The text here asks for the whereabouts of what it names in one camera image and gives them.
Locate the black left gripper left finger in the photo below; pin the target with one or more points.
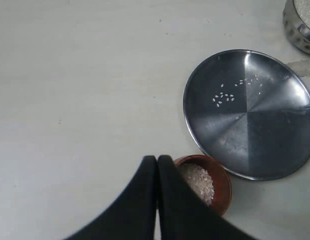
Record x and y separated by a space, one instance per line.
132 215

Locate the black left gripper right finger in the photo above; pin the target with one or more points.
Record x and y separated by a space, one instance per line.
183 215

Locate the brown wooden cup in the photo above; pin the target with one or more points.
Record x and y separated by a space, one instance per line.
208 179

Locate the steel bowl of rice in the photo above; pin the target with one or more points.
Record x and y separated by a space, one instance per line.
296 31

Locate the round steel plate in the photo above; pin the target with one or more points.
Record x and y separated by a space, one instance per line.
250 112

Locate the clear tape strip on table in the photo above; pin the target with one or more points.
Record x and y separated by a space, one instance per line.
301 68

